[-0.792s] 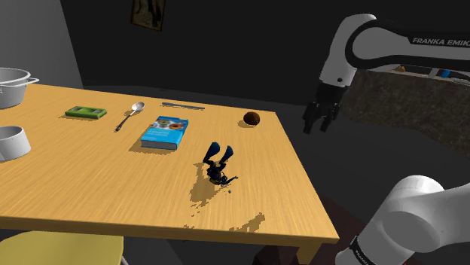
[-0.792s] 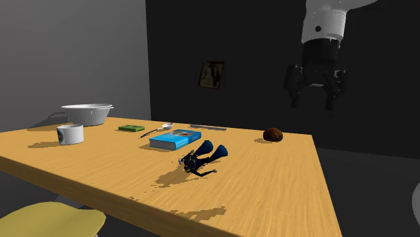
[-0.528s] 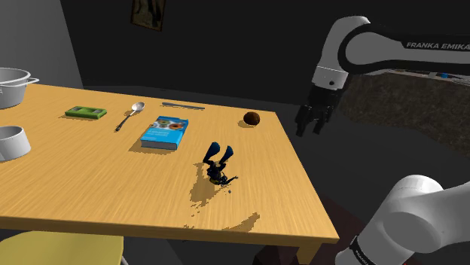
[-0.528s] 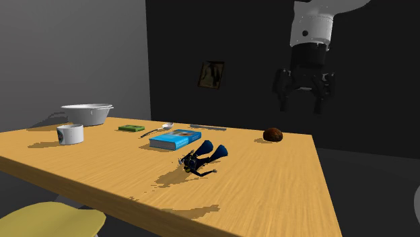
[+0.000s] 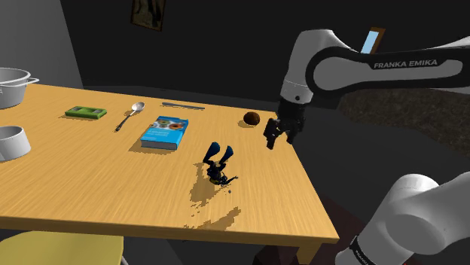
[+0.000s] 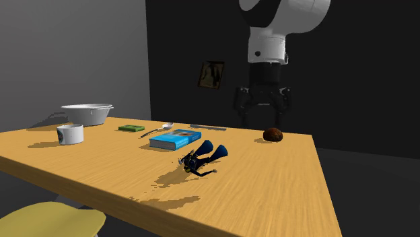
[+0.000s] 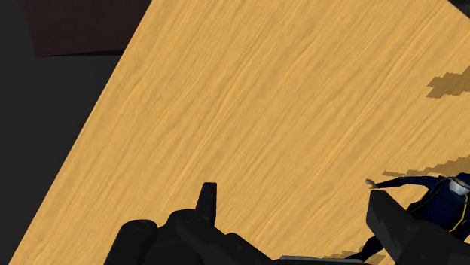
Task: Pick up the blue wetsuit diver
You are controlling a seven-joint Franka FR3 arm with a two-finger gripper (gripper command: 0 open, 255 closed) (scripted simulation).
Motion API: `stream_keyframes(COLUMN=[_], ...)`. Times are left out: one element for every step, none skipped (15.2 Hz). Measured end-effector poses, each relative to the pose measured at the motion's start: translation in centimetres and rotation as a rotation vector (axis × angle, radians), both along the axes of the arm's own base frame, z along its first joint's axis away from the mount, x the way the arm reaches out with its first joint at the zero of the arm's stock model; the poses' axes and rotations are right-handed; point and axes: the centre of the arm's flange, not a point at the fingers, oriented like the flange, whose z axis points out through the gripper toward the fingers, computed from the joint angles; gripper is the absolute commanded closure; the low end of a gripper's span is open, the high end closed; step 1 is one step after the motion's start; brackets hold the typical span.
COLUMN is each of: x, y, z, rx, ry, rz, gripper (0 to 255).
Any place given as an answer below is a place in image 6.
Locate yellow chair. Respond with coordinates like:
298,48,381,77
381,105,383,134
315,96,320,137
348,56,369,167
0,201,107,237

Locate white mug with print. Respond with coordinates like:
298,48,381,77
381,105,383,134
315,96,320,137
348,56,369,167
56,123,85,146

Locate dark framed wall picture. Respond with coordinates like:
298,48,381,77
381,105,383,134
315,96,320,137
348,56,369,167
197,60,226,90

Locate blue book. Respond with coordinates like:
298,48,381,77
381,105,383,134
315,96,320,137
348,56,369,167
149,129,203,151

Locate brown round lump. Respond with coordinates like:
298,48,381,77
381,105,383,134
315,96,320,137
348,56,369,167
262,127,284,143

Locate dark blue diver figure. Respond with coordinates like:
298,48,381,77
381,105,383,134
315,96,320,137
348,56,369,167
178,139,229,178

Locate green flat sponge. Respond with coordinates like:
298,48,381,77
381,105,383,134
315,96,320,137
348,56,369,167
117,124,146,133

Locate silver spoon with dark handle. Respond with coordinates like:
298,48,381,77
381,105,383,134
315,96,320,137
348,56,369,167
139,122,175,139

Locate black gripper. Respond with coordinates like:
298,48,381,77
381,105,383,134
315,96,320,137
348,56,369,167
233,62,293,131

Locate white metal bowl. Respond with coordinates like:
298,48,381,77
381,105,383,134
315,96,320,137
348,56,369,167
60,103,115,127

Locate light wooden table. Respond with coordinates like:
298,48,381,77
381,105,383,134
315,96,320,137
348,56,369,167
0,116,343,237

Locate grey flat bar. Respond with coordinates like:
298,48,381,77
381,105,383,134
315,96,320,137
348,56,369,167
189,123,228,132

